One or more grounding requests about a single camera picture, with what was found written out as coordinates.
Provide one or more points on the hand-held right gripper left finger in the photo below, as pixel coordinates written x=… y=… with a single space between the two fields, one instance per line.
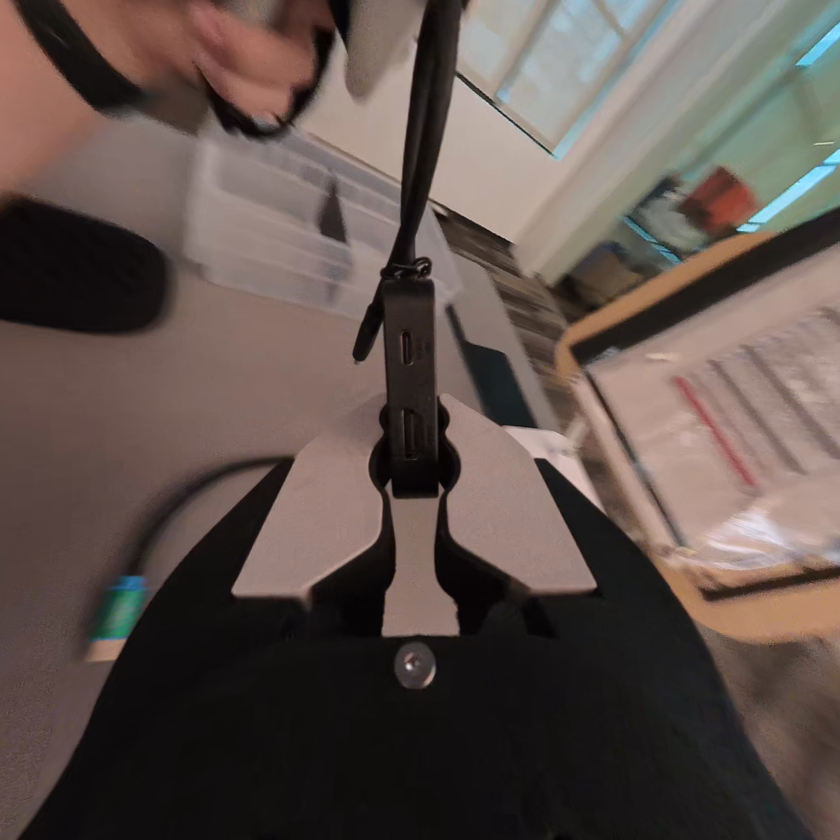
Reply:
x=315 y=525

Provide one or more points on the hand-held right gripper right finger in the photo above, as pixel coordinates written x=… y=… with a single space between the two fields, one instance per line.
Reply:
x=512 y=525

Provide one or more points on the black multiport adapter hub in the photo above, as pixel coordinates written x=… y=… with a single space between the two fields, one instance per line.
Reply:
x=410 y=315

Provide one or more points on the red storage bin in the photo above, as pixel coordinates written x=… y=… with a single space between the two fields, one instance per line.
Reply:
x=718 y=200

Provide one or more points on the person's left forearm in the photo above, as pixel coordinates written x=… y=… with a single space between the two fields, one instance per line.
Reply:
x=33 y=131

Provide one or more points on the person's left hand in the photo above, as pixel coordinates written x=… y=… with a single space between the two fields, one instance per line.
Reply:
x=256 y=59

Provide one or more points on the clear plastic bin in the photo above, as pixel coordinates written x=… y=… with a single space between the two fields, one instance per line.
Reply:
x=262 y=216

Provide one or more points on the clear acrylic sign stand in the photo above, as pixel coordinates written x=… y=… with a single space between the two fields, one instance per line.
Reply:
x=722 y=426

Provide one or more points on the black mesh wrist rest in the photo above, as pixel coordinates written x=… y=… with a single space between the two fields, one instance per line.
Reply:
x=79 y=269

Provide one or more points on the black wristband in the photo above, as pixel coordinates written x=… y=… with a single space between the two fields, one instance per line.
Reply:
x=79 y=65

